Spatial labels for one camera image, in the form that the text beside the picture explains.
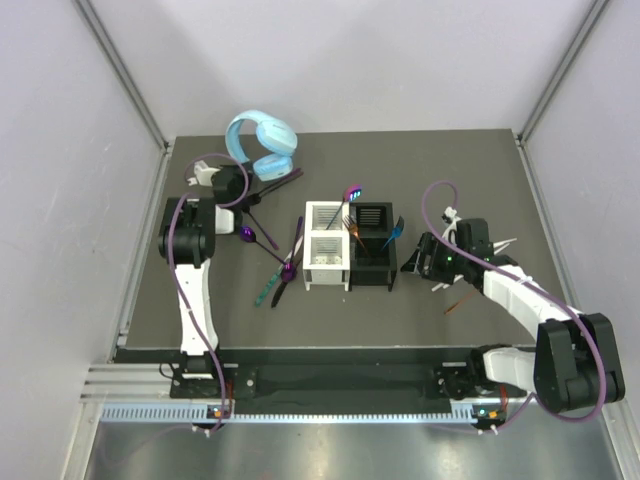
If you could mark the black utensil container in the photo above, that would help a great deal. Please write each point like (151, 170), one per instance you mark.
(373, 259)

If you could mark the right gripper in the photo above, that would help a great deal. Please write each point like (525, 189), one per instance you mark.
(430, 246)

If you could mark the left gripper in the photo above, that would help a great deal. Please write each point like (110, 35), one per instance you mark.
(240, 172)

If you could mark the white chopstick upper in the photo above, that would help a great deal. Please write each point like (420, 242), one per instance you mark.
(500, 245)

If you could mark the perforated cable duct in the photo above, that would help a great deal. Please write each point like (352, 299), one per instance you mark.
(206, 414)

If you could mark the purple spoon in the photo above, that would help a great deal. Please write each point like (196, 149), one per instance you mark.
(248, 235)
(289, 270)

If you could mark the rainbow spoon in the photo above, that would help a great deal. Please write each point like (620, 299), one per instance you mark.
(350, 194)

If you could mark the silver black fork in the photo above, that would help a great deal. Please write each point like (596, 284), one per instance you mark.
(256, 198)

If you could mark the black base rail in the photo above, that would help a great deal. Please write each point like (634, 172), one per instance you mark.
(339, 380)

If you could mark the copper fork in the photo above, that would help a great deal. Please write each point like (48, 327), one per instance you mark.
(351, 225)

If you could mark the purple fork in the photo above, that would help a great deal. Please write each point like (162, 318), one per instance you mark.
(247, 209)

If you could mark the light blue headphones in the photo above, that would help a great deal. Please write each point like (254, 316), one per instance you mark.
(275, 135)

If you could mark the copper spoon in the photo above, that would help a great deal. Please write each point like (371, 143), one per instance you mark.
(461, 301)

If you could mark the blue fork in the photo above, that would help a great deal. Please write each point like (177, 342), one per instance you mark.
(396, 232)

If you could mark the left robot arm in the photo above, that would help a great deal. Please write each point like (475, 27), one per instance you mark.
(187, 241)

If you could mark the white utensil container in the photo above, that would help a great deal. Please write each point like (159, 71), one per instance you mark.
(326, 249)

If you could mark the white-blade green-handle knife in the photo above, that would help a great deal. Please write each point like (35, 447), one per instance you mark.
(267, 288)

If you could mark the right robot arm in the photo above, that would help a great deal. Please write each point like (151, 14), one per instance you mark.
(575, 362)

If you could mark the black knife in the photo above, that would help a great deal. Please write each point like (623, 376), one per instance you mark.
(282, 287)

